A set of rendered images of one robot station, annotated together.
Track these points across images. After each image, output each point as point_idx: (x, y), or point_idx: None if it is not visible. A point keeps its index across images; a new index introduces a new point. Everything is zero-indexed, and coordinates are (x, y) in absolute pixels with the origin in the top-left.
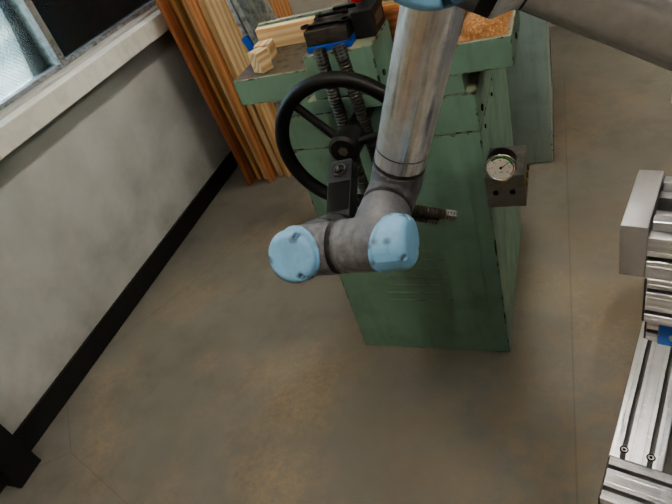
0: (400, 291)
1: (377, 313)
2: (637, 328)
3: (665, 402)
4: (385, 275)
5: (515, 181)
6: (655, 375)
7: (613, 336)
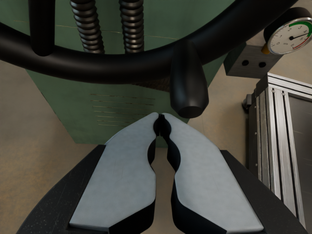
0: (108, 120)
1: (86, 130)
2: (235, 132)
3: (299, 220)
4: (96, 110)
5: (275, 55)
6: (289, 197)
7: (224, 137)
